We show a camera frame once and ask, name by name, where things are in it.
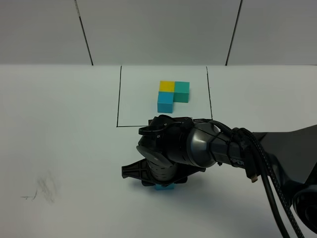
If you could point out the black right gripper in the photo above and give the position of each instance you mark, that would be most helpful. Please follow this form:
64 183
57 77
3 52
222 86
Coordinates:
151 174

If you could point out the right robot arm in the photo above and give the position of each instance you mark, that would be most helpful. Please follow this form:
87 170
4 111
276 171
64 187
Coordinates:
175 148

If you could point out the blue template block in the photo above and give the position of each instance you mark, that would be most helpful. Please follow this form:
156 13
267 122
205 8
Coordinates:
165 102

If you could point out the yellow template block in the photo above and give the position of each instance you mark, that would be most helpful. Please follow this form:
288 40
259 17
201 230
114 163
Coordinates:
166 86

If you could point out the green template block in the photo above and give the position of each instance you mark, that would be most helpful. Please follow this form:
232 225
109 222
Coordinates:
181 92

